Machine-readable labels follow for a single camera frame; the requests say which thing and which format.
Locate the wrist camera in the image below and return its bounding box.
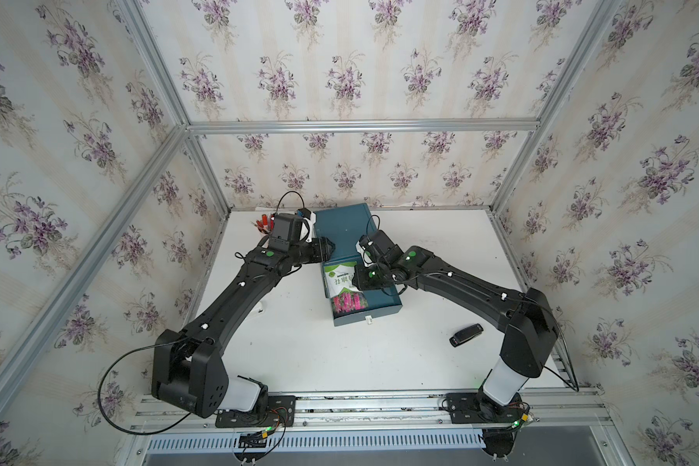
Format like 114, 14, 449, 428
355, 231, 380, 267
296, 208, 316, 243

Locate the aluminium mounting rail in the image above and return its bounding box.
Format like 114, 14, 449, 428
123, 388, 615, 433

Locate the teal top drawer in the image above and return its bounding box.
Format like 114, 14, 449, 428
322, 260, 402, 327

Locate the black stapler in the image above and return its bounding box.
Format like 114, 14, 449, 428
449, 323, 483, 348

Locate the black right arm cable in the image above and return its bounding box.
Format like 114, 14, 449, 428
549, 316, 581, 392

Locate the teal drawer cabinet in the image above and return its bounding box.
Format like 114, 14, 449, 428
316, 203, 376, 265

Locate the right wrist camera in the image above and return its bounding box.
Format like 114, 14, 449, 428
355, 231, 380, 267

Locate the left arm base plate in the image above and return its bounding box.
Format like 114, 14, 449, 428
215, 395, 297, 428

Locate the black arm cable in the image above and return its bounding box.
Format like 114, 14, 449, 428
96, 343, 193, 436
549, 316, 581, 392

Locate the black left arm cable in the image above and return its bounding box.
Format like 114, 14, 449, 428
96, 343, 193, 436

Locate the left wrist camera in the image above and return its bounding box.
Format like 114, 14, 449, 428
296, 208, 316, 243

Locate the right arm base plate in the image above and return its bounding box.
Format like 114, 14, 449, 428
440, 391, 530, 427

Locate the green white seed bag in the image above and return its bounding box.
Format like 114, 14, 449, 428
323, 261, 368, 318

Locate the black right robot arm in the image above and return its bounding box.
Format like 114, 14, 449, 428
353, 241, 560, 407

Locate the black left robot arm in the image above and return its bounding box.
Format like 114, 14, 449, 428
151, 238, 336, 419

